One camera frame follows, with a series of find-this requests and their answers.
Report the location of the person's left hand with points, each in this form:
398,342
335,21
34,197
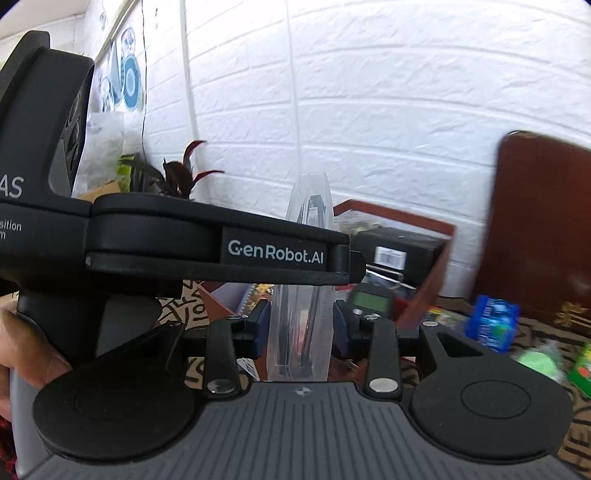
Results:
23,350

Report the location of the wall poster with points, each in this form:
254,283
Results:
131,78

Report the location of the green packet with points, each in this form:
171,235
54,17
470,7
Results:
581,374

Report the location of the blue packet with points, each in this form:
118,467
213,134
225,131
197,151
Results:
491,323

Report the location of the white plastic bag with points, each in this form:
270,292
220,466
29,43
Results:
104,147

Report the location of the black box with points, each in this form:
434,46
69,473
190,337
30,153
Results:
406,240

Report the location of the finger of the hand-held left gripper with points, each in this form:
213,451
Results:
175,226
277,270

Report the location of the clear plastic package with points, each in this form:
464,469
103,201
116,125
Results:
300,323

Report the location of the grey calculator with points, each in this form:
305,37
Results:
371,300

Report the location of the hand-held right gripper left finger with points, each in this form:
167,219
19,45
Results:
262,327

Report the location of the brown wooden headboard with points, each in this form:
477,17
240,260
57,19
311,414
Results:
531,221

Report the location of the red leaved potted plant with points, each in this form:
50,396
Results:
178,177

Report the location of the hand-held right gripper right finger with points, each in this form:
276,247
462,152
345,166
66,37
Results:
340,330

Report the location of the brown cardboard box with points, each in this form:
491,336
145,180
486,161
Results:
434,277

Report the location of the light green soft item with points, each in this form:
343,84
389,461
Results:
538,362

